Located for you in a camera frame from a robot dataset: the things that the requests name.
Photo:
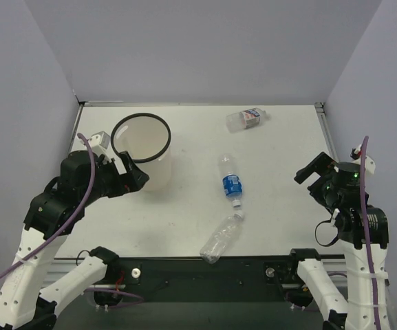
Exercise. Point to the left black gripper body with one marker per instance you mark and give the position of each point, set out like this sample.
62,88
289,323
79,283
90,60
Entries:
118,179

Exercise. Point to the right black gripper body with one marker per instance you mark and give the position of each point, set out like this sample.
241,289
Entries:
318,177

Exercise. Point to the white label plastic bottle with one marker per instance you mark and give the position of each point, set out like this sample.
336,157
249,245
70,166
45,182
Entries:
246,119

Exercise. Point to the blue label plastic bottle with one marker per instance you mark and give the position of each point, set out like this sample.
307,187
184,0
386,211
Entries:
231,183

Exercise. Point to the clear crushed plastic bottle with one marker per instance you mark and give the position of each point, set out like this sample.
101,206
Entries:
223,238

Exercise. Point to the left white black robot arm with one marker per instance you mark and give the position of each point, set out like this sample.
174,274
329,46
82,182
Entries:
84,178

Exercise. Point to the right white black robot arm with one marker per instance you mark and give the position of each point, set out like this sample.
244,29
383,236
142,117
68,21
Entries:
362,231

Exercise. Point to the white bin black rim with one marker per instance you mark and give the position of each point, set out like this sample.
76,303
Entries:
146,137

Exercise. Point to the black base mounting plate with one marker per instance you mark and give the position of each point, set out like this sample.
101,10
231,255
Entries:
235,279

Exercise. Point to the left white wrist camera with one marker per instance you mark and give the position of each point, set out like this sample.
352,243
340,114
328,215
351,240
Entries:
99,143

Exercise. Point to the aluminium frame rail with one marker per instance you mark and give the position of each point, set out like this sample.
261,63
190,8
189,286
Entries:
321,114

